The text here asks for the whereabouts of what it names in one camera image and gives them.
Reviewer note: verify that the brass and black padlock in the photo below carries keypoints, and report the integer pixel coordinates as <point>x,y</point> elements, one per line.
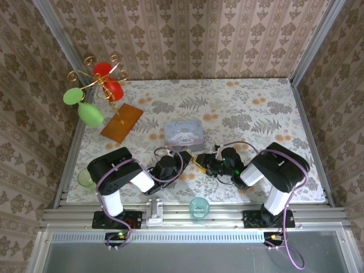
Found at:
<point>194,161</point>

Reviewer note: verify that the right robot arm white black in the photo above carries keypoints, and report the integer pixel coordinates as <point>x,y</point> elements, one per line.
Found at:
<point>281,170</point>

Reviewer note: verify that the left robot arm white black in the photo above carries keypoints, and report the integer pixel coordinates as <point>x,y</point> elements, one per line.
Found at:
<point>113,170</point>

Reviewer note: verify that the cartoon print tin box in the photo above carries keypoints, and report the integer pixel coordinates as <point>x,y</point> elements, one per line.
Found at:
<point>185,133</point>

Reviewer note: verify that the teal transparent cup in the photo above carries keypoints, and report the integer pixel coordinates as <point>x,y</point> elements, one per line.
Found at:
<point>199,207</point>

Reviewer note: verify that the white clamp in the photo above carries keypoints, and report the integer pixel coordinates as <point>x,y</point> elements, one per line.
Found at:
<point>155,211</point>

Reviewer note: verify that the floral table cloth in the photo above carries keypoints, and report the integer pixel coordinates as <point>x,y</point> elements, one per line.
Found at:
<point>185,99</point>

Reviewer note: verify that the green transparent cup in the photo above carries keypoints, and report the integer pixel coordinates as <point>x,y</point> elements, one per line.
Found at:
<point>84,179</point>

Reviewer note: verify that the left small circuit board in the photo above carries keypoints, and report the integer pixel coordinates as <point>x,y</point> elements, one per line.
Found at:
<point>116,238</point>

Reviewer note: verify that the grey metal panel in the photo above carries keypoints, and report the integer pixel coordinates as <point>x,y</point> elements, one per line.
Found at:
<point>185,258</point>

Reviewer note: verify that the green wine glass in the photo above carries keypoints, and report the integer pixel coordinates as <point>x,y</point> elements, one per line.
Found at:
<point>91,115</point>

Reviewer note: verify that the red wine glass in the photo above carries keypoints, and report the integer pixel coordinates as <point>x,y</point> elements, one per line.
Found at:
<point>115,88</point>

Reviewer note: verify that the aluminium rail across table edge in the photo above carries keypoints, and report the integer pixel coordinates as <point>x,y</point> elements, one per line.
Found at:
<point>176,217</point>

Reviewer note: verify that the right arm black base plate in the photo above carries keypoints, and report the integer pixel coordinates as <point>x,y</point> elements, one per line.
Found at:
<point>251,219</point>

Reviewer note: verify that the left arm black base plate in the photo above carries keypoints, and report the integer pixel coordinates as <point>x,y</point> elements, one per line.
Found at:
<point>133,219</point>

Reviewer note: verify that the aluminium frame post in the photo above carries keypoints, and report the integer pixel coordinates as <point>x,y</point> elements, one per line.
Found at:
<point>315,39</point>
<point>61,37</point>

